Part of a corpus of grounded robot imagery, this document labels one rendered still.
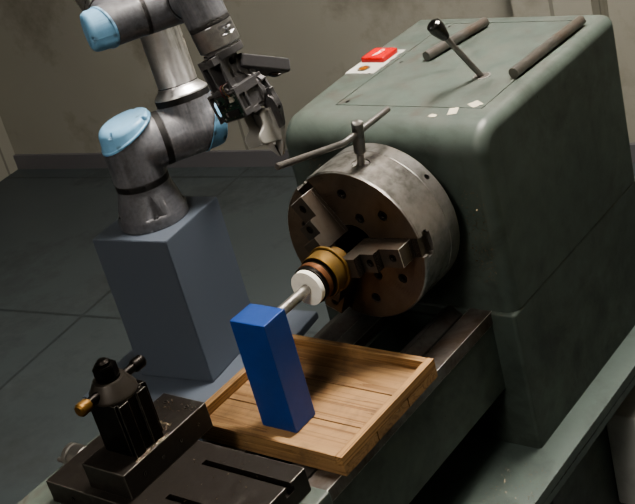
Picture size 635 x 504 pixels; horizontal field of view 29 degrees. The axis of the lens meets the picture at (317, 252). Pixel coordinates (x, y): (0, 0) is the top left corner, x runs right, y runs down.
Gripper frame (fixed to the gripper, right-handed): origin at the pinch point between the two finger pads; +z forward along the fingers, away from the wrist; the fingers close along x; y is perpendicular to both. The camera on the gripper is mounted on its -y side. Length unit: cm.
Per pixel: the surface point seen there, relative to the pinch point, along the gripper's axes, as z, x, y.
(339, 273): 25.2, 0.6, 1.7
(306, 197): 12.2, -6.1, -5.9
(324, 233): 19.0, -3.6, -3.5
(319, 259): 21.3, -1.3, 2.7
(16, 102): -5, -389, -216
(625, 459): 105, 2, -51
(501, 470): 82, -1, -15
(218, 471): 37, 0, 44
